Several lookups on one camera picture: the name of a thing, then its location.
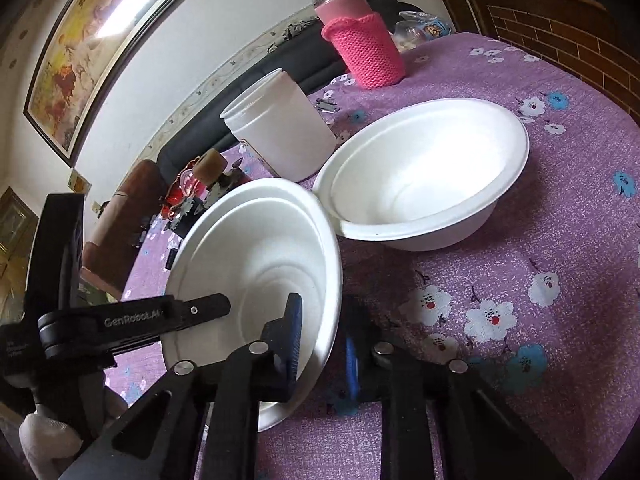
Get wooden cabinet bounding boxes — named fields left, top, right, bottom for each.
left=420, top=0, right=640, bottom=126

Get brown chair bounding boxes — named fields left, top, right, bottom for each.
left=81, top=159, right=168, bottom=302

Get red gold-rimmed plate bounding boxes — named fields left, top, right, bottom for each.
left=159, top=157, right=211, bottom=223

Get framed wall painting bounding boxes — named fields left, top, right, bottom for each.
left=22, top=0, right=197, bottom=167

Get purple floral tablecloth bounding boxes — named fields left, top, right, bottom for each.
left=102, top=31, right=640, bottom=480

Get dark jar with wooden lid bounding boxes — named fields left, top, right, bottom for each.
left=192, top=149, right=227, bottom=188

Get large white foam bowl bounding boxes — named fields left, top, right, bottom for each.
left=312, top=97, right=530, bottom=253

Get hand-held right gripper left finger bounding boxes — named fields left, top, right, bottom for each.
left=57, top=292, right=304, bottom=480

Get black leather sofa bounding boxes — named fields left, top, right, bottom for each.
left=156, top=0, right=416, bottom=181

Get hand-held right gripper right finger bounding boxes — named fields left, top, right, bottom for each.
left=342, top=295, right=576, bottom=480

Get clear plastic bag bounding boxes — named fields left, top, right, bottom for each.
left=392, top=9, right=455, bottom=53

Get person's left hand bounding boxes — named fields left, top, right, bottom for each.
left=19, top=389, right=127, bottom=480

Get small white foam bowl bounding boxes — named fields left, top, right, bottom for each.
left=163, top=177, right=344, bottom=434

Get small wall plaque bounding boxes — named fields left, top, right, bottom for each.
left=67, top=169, right=92, bottom=195

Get white plastic jar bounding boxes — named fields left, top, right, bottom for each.
left=220, top=68, right=337, bottom=183

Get pink bottle with knit sleeve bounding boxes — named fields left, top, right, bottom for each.
left=305, top=0, right=406, bottom=91

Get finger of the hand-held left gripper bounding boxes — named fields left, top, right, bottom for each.
left=37, top=294, right=232, bottom=361

